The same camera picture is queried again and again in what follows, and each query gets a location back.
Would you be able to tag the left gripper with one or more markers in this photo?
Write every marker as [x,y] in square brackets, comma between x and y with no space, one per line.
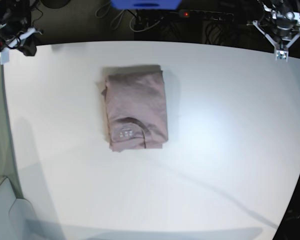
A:
[284,32]

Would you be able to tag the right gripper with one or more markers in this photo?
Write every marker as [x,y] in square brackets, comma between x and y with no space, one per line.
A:
[8,31]

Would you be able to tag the mauve pink t-shirt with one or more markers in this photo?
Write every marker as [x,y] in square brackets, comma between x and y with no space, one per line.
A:
[136,108]

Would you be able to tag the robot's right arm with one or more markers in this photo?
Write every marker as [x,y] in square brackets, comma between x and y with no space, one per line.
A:
[18,12]

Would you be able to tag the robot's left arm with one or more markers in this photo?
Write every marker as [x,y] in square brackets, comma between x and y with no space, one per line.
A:
[280,20]

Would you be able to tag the black power strip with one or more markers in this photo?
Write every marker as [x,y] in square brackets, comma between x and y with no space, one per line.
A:
[206,15]

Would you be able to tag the blue box overhead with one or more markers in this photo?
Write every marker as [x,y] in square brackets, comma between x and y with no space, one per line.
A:
[145,4]

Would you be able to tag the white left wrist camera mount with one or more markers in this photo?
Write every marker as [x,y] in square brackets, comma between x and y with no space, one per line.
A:
[281,44]

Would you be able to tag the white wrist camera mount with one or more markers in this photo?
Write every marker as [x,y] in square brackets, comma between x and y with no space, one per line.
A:
[281,44]
[23,42]

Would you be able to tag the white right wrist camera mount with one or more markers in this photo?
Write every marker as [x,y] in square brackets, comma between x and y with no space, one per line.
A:
[23,42]

